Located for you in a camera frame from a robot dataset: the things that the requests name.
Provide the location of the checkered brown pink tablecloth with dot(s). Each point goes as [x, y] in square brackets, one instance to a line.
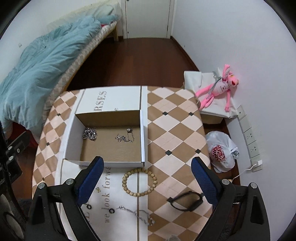
[175, 135]

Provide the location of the white door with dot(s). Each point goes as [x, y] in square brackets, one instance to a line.
[147, 19]

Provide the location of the pink panther plush toy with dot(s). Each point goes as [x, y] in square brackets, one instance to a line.
[222, 85]

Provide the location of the white plastic bag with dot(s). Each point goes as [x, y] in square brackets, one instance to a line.
[222, 151]

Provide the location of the white power strip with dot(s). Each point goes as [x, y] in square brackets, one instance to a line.
[250, 140]

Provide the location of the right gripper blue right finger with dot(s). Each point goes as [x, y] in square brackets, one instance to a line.
[207, 180]

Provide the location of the white cardboard box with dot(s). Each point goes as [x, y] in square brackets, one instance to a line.
[110, 122]

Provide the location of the white cloth on box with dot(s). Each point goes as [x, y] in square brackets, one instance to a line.
[195, 80]

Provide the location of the white printed paper bag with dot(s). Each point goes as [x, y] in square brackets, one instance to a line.
[101, 210]

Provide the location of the teal blanket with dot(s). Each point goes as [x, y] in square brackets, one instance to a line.
[27, 92]

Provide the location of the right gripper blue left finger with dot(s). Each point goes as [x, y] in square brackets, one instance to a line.
[87, 180]

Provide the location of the bed mattress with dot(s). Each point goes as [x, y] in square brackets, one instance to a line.
[109, 13]

